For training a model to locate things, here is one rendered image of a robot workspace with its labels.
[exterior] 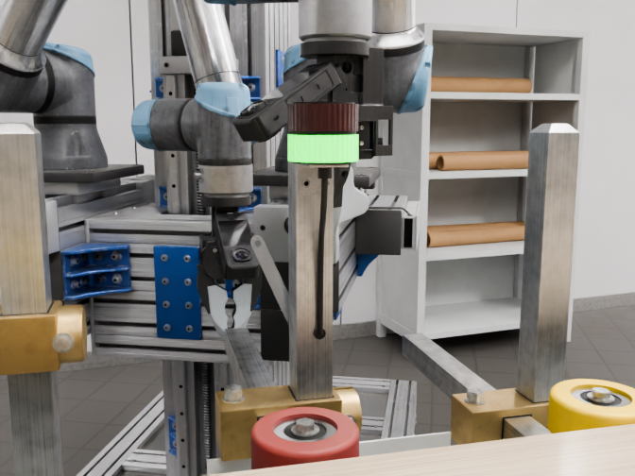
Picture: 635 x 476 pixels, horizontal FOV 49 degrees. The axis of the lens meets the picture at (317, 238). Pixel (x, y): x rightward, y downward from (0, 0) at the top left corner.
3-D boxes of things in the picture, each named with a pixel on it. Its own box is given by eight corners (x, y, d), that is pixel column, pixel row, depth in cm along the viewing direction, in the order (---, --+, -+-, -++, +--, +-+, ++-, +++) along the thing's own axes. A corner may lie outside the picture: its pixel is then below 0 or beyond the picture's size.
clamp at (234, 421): (215, 438, 68) (214, 390, 67) (347, 424, 71) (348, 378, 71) (222, 466, 63) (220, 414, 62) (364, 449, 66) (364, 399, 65)
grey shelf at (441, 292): (375, 335, 368) (380, 34, 342) (517, 318, 399) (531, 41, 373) (416, 362, 327) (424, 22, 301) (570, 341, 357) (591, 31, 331)
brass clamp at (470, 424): (447, 435, 75) (449, 391, 74) (557, 422, 78) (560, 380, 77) (472, 462, 69) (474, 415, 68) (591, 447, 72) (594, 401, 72)
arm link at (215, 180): (256, 165, 94) (195, 166, 92) (257, 198, 94) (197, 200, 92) (248, 161, 101) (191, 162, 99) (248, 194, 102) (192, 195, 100)
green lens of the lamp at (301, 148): (282, 159, 61) (281, 133, 61) (347, 158, 62) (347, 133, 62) (296, 162, 55) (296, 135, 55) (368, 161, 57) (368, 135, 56)
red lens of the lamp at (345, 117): (281, 130, 60) (281, 105, 60) (347, 129, 62) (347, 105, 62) (296, 131, 55) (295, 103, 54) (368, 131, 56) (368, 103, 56)
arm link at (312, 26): (325, -9, 65) (281, 3, 72) (325, 41, 66) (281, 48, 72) (386, -2, 69) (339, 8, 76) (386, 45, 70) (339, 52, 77)
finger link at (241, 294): (247, 331, 105) (246, 272, 103) (252, 344, 99) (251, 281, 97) (226, 333, 104) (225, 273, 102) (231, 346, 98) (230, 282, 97)
